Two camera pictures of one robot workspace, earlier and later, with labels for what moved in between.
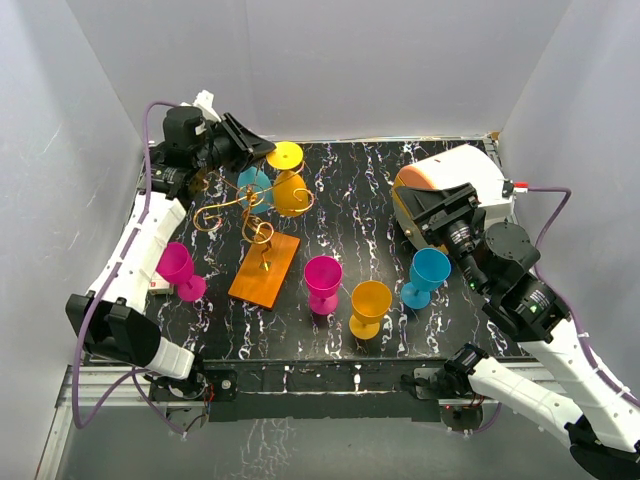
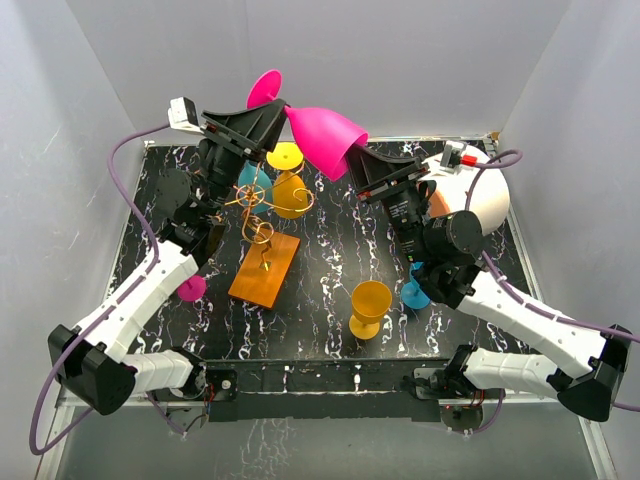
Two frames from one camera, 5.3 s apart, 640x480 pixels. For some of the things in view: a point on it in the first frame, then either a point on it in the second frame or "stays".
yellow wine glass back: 290,195 stays
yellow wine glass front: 370,301 stays
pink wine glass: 323,275 -> 325,138
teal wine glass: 255,191 stays
